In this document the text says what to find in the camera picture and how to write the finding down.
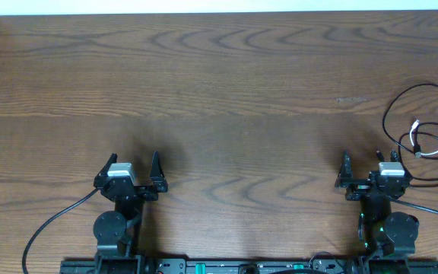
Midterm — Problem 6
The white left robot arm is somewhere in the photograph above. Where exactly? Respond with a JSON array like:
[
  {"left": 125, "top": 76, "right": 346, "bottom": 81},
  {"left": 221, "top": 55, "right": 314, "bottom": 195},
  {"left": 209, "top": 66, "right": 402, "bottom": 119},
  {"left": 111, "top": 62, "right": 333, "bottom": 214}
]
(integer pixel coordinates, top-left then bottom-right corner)
[{"left": 93, "top": 152, "right": 168, "bottom": 274}]

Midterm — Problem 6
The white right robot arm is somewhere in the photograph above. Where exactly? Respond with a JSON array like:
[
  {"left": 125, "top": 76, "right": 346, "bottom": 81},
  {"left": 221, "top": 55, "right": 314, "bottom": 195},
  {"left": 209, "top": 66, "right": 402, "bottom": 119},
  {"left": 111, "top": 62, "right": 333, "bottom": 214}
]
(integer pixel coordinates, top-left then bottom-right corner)
[{"left": 156, "top": 151, "right": 422, "bottom": 274}]

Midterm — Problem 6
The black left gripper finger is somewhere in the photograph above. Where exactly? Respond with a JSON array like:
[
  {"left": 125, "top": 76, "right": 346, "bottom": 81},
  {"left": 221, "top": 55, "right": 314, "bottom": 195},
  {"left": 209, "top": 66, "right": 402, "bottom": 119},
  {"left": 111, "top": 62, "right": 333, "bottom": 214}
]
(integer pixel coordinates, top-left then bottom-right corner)
[
  {"left": 96, "top": 153, "right": 118, "bottom": 179},
  {"left": 150, "top": 151, "right": 166, "bottom": 186}
]

